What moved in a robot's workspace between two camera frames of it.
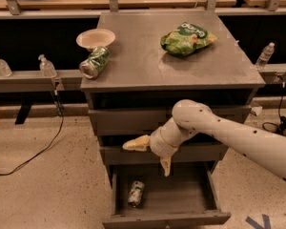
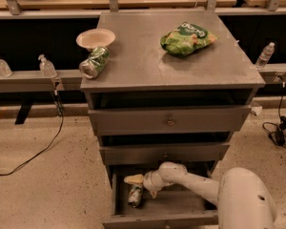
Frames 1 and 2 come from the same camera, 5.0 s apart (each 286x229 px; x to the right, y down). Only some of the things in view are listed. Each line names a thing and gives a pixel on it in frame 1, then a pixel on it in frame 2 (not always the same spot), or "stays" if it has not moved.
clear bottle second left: x=47 y=67 stays
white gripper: x=158 y=142 to x=149 y=181
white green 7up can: x=135 y=195 stays
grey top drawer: x=145 y=122 stays
